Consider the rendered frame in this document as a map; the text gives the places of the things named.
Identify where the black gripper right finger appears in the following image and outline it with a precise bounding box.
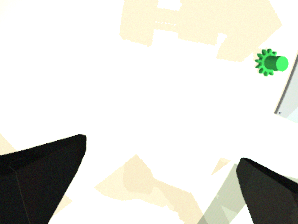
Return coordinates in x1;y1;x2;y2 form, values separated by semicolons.
237;157;298;224

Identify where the green gear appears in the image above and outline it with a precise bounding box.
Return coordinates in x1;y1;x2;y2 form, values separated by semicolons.
254;48;289;77

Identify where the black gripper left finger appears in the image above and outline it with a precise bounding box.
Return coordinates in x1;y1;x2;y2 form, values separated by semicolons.
0;133;88;224

